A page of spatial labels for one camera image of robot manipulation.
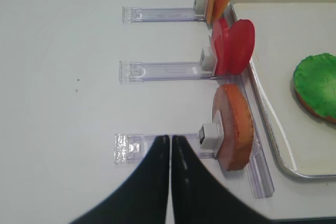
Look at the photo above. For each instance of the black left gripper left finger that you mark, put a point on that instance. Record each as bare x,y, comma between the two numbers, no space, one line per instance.
142,198

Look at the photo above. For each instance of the red tomato slice outer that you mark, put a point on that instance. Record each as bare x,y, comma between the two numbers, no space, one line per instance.
220,40

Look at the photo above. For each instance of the clear pusher track tomato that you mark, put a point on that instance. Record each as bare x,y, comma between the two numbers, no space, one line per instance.
162,71

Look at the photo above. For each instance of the bun slice left rack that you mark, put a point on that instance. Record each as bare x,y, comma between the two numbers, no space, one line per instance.
235,150

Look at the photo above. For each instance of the clear front rail left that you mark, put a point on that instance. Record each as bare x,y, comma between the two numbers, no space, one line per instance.
257,169

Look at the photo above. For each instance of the white metal tray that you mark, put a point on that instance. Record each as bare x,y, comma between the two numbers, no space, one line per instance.
287,31

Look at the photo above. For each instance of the green lettuce leaf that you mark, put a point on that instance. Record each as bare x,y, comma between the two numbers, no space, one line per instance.
314,80

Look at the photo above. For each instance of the clear pusher track cheese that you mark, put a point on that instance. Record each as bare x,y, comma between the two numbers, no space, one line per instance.
149,15

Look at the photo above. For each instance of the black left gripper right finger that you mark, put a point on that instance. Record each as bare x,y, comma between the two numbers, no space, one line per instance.
198,197

